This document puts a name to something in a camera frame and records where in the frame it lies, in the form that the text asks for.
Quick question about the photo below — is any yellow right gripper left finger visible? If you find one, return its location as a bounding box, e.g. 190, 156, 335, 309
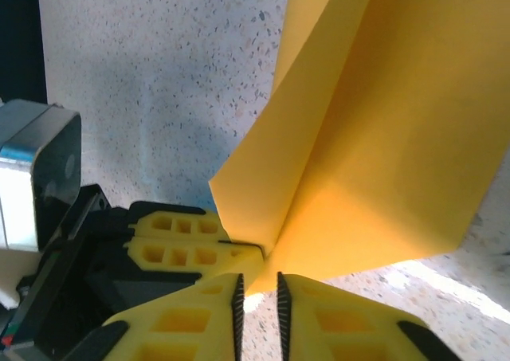
65, 272, 245, 361

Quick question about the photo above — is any orange cloth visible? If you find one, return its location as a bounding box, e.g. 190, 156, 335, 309
209, 0, 510, 295

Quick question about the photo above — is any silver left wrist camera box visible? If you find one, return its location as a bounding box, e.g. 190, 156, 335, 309
0, 100, 83, 255

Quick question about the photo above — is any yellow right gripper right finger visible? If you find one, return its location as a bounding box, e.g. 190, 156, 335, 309
277, 272, 468, 361

